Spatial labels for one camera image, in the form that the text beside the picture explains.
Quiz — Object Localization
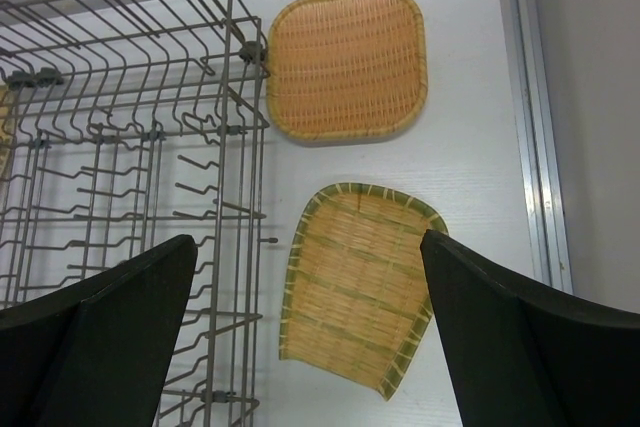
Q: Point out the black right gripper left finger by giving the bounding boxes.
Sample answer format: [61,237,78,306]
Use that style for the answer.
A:
[1,235,197,426]

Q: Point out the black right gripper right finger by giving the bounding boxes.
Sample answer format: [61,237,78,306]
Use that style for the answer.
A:
[421,230,639,426]

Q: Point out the yellow rectangular bamboo mat plate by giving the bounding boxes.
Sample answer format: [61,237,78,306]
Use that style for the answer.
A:
[0,85,14,174]

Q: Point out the green-rimmed bamboo woven plate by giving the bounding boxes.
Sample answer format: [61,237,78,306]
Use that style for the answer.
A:
[278,182,448,400]

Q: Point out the orange square woven plate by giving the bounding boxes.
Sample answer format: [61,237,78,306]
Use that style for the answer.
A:
[266,0,428,143]

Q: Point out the aluminium rail right side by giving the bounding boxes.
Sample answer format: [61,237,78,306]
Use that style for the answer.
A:
[500,0,573,294]

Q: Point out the grey wire dish rack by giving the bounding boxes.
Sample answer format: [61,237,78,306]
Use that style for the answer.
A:
[1,0,269,426]

